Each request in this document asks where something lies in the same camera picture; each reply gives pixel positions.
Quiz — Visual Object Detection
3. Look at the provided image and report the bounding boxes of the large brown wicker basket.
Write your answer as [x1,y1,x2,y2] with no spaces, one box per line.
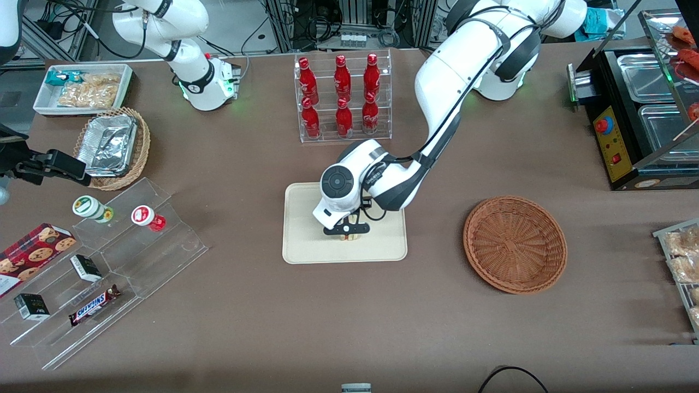
[463,195,568,295]

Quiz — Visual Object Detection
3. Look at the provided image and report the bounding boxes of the teal snack packet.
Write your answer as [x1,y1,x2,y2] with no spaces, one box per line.
[45,70,82,87]

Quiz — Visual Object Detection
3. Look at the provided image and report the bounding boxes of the snickers chocolate bar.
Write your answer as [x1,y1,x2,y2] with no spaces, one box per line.
[68,284,122,327]

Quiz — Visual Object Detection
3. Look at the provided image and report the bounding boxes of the small tan wicker basket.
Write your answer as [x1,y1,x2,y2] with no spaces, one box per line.
[73,107,151,192]

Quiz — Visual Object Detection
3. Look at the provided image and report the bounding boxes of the steel food pan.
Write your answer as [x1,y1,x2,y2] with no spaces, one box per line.
[617,53,677,104]
[638,104,699,152]

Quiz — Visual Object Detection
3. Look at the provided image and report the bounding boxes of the red cola bottle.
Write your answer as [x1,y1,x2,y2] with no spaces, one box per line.
[301,97,322,139]
[335,97,354,138]
[362,93,380,135]
[364,53,381,100]
[298,57,320,105]
[334,55,352,102]

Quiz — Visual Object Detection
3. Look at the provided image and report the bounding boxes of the clear acrylic bottle rack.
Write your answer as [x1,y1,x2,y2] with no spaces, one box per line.
[294,49,393,144]

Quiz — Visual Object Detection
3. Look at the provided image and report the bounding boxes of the red plaid cookie box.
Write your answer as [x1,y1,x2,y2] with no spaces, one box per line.
[0,223,78,300]

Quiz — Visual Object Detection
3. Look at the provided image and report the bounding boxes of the green lidded yogurt cup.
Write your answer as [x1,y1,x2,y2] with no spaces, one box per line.
[72,195,115,224]

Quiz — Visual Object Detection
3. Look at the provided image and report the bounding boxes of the black cable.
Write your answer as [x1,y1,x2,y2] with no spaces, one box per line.
[478,366,549,393]

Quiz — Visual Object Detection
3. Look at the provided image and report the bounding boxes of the small black box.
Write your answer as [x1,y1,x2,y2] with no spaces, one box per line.
[14,293,51,321]
[70,254,103,283]

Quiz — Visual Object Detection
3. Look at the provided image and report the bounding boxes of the black hot food display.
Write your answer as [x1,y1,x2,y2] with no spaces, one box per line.
[567,8,699,192]

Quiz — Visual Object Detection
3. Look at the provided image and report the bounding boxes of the tray of wrapped pastries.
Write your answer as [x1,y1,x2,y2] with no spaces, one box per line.
[653,218,699,344]

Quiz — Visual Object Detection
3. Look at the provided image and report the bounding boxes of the teal plastic bag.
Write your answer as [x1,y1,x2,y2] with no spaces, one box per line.
[583,8,626,41]

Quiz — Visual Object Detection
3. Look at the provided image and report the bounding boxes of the beige plastic tray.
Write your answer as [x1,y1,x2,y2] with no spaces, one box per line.
[282,180,408,265]

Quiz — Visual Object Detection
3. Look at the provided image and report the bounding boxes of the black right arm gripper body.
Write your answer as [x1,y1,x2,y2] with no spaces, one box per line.
[0,124,52,183]

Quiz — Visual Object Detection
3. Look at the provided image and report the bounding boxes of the red lidded yogurt cup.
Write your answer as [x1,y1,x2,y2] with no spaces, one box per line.
[131,205,167,233]

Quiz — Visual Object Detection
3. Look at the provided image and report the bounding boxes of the aluminium frame rack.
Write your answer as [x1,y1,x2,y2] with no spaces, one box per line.
[265,0,437,52]

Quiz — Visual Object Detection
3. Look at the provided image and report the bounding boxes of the silver foil tray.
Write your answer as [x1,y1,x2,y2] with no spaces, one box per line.
[76,114,138,178]

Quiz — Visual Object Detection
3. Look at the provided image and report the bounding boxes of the clear acrylic stepped stand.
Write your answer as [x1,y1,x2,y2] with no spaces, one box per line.
[0,248,144,372]
[73,176,210,299]

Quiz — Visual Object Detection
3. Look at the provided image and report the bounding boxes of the clear bag of chips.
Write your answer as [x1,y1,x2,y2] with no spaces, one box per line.
[57,74,122,109]

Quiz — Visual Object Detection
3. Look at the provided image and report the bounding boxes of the white rectangular snack tray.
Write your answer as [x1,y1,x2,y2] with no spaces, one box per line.
[33,63,134,117]

